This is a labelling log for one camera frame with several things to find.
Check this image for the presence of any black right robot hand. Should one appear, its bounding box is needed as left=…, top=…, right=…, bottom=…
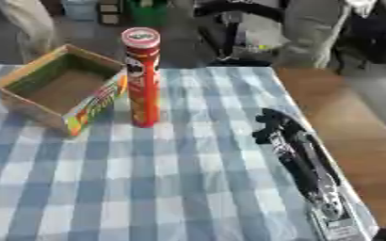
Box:
left=250, top=107, right=344, bottom=205

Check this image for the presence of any tan cardboard box green inside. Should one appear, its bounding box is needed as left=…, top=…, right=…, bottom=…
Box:
left=0, top=43, right=131, bottom=137

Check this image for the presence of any person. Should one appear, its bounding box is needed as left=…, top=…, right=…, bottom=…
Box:
left=0, top=0, right=58, bottom=62
left=272, top=0, right=353, bottom=69

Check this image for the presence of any black office chair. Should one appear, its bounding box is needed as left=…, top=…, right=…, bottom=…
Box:
left=191, top=0, right=287, bottom=68

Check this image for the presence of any black bag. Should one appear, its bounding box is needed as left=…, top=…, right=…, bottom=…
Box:
left=332, top=0, right=386, bottom=72

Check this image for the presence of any red cylindrical snack can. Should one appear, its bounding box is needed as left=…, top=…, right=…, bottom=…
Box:
left=119, top=26, right=164, bottom=129

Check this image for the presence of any green bin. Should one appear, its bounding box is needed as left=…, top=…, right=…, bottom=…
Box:
left=125, top=0, right=170, bottom=28

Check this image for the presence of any pale blue container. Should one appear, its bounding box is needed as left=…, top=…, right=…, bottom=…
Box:
left=59, top=0, right=101, bottom=22

